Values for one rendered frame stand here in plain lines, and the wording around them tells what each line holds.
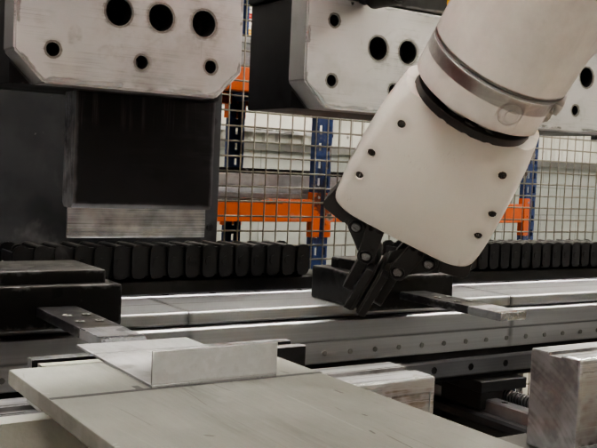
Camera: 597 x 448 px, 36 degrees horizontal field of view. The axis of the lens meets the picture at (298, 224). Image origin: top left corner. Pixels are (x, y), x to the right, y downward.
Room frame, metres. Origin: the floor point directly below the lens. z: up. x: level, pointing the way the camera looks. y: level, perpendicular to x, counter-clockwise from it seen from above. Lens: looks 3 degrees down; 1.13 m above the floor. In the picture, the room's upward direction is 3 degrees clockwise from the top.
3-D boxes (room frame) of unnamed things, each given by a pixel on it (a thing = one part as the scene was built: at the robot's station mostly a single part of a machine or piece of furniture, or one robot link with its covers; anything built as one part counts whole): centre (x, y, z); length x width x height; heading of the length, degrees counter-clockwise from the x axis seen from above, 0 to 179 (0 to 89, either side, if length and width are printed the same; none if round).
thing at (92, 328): (0.76, 0.19, 1.01); 0.26 x 0.12 x 0.05; 33
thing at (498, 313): (0.98, -0.14, 1.01); 0.26 x 0.12 x 0.05; 33
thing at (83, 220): (0.62, 0.11, 1.13); 0.10 x 0.02 x 0.10; 123
